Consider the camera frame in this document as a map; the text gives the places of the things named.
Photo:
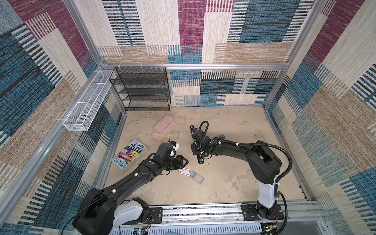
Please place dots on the pink pencil case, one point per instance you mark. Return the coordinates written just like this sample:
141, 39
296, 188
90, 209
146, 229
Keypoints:
163, 124

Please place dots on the aluminium front rail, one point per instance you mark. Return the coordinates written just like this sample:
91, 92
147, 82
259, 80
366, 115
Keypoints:
301, 218

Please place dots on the black stapler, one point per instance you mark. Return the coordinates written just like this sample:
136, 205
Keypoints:
200, 160

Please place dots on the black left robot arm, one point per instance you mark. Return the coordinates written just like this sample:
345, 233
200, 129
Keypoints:
102, 210

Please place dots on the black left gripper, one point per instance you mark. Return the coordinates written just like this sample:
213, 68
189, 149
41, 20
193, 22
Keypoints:
179, 162

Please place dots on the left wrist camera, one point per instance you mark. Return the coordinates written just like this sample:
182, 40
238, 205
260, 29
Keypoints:
166, 150

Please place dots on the white wire mesh basket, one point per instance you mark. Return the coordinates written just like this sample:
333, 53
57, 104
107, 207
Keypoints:
85, 110

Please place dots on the black mesh shelf rack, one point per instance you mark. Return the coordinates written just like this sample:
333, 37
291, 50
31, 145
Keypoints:
142, 88

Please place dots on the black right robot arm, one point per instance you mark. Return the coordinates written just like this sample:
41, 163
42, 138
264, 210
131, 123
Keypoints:
264, 163

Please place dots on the red white staple box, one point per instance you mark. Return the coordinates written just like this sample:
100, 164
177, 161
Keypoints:
185, 172

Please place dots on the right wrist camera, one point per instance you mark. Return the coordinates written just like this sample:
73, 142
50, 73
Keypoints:
198, 136

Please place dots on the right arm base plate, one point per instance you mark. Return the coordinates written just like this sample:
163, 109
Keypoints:
258, 212

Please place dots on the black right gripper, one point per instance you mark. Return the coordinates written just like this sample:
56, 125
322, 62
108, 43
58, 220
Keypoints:
194, 150

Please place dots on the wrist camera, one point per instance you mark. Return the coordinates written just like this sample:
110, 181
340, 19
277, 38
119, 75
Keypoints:
166, 150
198, 136

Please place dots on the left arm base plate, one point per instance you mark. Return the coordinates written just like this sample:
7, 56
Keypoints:
151, 215

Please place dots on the colourful paperback book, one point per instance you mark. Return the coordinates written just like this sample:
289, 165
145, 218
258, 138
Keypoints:
129, 154

